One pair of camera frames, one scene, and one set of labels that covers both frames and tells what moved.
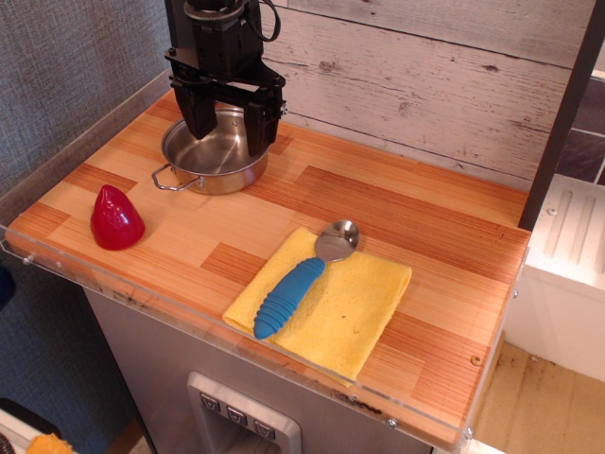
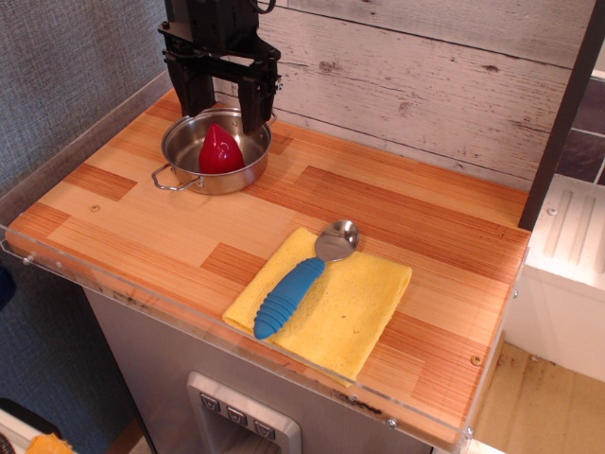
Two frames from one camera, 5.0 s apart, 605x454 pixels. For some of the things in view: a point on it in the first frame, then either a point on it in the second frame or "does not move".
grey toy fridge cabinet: x=158 y=359 does not move
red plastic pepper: x=115 y=222 -> x=219 y=152
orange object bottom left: x=49 y=444 does not move
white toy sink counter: x=557 y=311 does not move
